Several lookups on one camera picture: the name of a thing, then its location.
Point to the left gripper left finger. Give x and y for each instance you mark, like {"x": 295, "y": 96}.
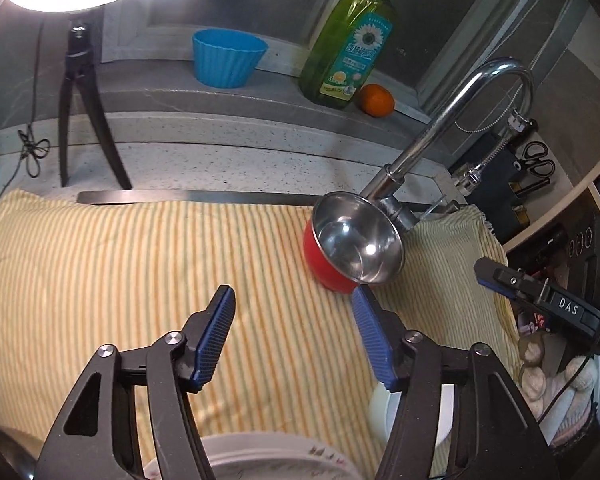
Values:
{"x": 95, "y": 434}

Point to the black scissors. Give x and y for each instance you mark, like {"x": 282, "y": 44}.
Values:
{"x": 536, "y": 160}

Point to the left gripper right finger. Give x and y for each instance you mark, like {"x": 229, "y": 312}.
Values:
{"x": 494, "y": 434}

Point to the floral white plate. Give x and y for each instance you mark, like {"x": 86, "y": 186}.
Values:
{"x": 275, "y": 455}

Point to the red steel bowl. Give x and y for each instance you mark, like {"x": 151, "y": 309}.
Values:
{"x": 348, "y": 241}

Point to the green dish soap bottle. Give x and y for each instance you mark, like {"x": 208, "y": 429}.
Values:
{"x": 346, "y": 51}

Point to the blue plastic cup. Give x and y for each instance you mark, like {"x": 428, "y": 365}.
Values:
{"x": 225, "y": 58}

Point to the orange fruit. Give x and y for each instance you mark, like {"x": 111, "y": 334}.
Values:
{"x": 375, "y": 100}

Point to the right gloved hand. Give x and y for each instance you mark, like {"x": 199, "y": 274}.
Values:
{"x": 560, "y": 403}

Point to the stainless steel bowl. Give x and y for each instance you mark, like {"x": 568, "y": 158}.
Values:
{"x": 20, "y": 451}

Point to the striped yellow cloth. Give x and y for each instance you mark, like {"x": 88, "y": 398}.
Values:
{"x": 74, "y": 277}

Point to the small white bowl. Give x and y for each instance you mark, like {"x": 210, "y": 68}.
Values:
{"x": 383, "y": 413}

